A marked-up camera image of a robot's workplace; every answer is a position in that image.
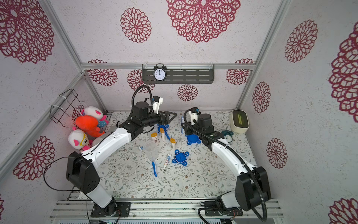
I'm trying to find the black alarm clock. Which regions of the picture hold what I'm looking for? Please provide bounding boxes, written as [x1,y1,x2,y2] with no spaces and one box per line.
[153,63,167,81]

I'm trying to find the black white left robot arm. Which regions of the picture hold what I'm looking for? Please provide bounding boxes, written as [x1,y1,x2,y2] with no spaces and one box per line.
[66,94,177,217]

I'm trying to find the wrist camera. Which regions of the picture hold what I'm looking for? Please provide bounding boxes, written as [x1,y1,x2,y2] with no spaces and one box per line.
[152,96,163,114]
[189,107,201,126]

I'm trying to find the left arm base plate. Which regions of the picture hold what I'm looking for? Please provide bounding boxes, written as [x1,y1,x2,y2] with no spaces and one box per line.
[90,202,131,218]

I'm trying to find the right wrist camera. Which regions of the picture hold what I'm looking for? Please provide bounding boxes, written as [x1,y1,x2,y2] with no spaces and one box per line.
[189,107,201,126]

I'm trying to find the black wire basket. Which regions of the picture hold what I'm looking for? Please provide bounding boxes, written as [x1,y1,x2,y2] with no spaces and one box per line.
[48,88,85,131]

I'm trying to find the blue lid right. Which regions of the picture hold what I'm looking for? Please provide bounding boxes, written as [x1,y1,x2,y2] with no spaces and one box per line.
[186,134,201,145]

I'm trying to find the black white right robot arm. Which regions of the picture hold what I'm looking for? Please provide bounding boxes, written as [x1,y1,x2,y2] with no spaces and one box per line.
[181,107,271,222]

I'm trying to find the cream box green window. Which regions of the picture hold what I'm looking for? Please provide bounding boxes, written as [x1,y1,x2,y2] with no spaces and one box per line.
[229,109,249,133]

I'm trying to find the blue lid front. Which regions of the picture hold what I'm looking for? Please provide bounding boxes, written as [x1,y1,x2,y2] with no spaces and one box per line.
[172,149,189,166]

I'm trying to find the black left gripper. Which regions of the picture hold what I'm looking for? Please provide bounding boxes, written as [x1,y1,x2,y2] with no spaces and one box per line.
[142,110,177,128]

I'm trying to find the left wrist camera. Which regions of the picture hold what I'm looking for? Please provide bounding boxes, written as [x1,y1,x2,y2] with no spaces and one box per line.
[152,96,163,114]

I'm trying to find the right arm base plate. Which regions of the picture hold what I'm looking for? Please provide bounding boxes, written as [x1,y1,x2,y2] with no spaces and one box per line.
[200,201,243,217]

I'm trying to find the red orange plush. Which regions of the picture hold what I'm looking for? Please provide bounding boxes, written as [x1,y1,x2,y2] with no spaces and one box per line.
[75,115,105,138]

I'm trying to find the grey wall shelf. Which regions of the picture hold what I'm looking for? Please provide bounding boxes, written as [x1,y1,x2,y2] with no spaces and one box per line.
[142,64,215,84]

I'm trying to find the white plush yellow glasses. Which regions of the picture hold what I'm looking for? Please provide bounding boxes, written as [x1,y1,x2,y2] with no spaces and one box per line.
[68,129,91,151]

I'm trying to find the small toothpaste tube front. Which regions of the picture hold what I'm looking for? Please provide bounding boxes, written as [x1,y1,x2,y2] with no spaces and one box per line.
[163,155,171,169]

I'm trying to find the white pink plush top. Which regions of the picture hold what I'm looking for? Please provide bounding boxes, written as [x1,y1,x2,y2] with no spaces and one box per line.
[81,106,107,121]

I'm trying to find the teal small object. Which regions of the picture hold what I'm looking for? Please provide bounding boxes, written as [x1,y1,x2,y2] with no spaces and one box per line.
[222,130,234,143]

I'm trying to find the clear plastic container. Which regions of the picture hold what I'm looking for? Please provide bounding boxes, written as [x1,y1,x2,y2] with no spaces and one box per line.
[91,125,117,147]
[143,141,160,161]

